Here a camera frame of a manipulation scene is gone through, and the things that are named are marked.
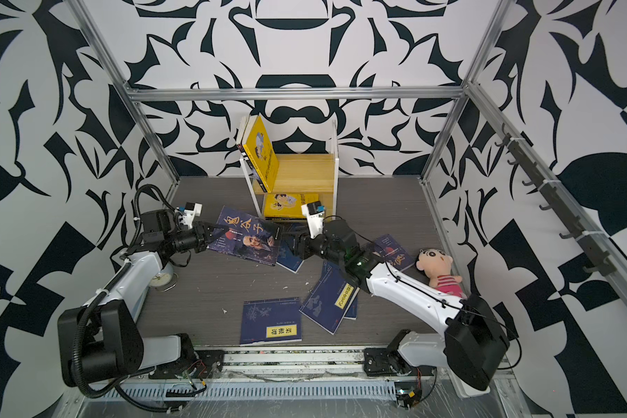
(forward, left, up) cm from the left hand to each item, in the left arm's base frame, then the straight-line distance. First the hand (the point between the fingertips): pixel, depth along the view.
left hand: (225, 227), depth 82 cm
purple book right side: (+1, -55, -17) cm, 58 cm away
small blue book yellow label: (-3, -18, -17) cm, 25 cm away
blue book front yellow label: (-23, -13, -18) cm, 32 cm away
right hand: (-6, -20, +6) cm, 21 cm away
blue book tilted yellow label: (-17, -32, -17) cm, 40 cm away
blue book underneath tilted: (-22, -38, -18) cm, 48 cm away
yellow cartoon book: (+17, -18, -11) cm, 27 cm away
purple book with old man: (-3, -7, -2) cm, 8 cm away
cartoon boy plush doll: (-10, -67, -12) cm, 69 cm away
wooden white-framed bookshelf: (+19, -23, +1) cm, 30 cm away
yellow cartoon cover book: (+18, -12, +15) cm, 26 cm away
